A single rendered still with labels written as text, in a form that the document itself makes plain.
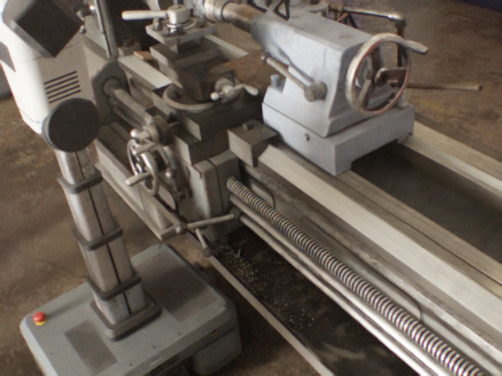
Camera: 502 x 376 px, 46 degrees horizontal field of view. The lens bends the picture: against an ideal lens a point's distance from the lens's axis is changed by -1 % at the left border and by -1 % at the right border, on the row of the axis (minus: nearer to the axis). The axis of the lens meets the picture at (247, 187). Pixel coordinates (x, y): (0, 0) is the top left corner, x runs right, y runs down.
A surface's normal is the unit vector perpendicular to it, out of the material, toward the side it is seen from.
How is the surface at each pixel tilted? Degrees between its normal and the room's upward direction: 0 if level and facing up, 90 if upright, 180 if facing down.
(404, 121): 90
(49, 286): 0
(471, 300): 36
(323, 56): 82
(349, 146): 90
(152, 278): 0
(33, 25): 90
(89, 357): 0
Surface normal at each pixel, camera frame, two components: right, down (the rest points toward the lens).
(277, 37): -0.83, 0.34
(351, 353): -0.11, -0.80
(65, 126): 0.61, 0.42
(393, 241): -0.57, -0.42
